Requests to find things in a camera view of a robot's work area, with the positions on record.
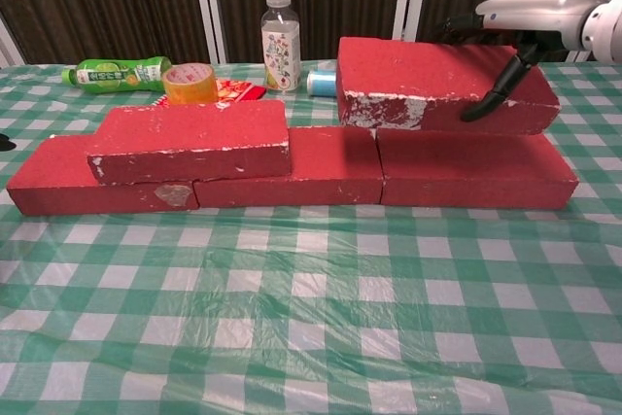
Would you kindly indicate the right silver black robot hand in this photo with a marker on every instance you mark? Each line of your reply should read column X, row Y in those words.
column 534, row 16

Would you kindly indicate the red brick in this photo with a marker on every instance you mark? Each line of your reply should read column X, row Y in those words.
column 194, row 133
column 413, row 70
column 476, row 172
column 330, row 167
column 53, row 182

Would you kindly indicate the clear packing tape roll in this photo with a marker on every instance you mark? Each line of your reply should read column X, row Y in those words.
column 189, row 92

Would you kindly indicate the green drink bottle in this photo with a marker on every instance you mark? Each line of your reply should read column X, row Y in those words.
column 116, row 76

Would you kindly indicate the white plastic bag roll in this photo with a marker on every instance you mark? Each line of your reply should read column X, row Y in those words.
column 323, row 84

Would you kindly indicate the red patterned packet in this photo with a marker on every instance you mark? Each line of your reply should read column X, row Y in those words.
column 238, row 90

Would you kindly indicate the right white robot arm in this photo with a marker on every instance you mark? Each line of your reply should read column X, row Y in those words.
column 607, row 31

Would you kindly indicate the clear bottle with white cap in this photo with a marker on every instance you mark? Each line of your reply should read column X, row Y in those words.
column 280, row 55

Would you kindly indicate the green white checkered tablecloth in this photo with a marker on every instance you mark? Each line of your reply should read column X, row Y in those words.
column 243, row 313

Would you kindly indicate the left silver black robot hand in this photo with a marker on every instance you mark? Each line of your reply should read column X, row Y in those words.
column 5, row 143

